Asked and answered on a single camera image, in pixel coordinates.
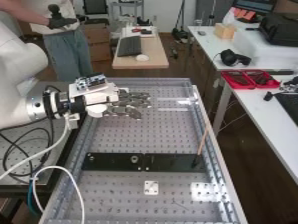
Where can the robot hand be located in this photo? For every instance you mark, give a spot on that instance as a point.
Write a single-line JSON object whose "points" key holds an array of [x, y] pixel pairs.
{"points": [[100, 95]]}

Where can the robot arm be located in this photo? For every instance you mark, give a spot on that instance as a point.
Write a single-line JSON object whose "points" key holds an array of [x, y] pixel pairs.
{"points": [[18, 86]]}

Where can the large steel hex nut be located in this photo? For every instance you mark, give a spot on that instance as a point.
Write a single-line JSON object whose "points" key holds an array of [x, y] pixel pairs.
{"points": [[132, 159]]}

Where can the white mouse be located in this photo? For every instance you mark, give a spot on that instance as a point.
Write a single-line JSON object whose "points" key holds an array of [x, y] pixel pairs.
{"points": [[143, 58]]}

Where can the person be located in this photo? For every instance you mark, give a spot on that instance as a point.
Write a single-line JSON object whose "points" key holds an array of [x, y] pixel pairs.
{"points": [[67, 50]]}

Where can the dark keyboard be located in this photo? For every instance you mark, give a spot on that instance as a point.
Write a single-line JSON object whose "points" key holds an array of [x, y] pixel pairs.
{"points": [[130, 45]]}

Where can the wooden desk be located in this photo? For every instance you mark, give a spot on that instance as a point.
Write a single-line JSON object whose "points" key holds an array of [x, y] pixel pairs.
{"points": [[154, 50]]}

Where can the black plate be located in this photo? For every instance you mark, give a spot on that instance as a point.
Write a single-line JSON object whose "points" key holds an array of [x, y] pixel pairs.
{"points": [[111, 162]]}

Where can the thin stick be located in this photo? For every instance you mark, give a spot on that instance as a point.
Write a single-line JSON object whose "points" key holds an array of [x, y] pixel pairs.
{"points": [[204, 141]]}

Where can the clear box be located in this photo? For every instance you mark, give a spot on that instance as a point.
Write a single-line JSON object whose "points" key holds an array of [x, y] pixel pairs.
{"points": [[214, 140]]}

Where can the small white box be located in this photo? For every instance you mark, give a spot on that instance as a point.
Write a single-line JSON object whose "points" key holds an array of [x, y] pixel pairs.
{"points": [[151, 187]]}

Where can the red tray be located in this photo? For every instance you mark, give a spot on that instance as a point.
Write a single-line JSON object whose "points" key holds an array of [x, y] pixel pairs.
{"points": [[265, 78], [237, 80]]}

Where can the black headset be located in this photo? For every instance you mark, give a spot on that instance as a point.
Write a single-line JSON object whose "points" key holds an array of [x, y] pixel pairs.
{"points": [[235, 57]]}

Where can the small wooden box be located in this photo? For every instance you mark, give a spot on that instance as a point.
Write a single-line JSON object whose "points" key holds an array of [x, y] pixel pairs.
{"points": [[225, 31]]}

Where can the small black round object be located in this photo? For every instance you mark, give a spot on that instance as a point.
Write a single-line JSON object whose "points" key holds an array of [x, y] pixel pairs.
{"points": [[268, 96]]}

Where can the long white desk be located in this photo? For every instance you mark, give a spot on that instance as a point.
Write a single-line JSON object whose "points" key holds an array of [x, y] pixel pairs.
{"points": [[267, 126]]}

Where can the black case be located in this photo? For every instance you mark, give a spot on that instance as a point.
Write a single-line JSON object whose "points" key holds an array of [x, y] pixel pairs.
{"points": [[281, 30]]}

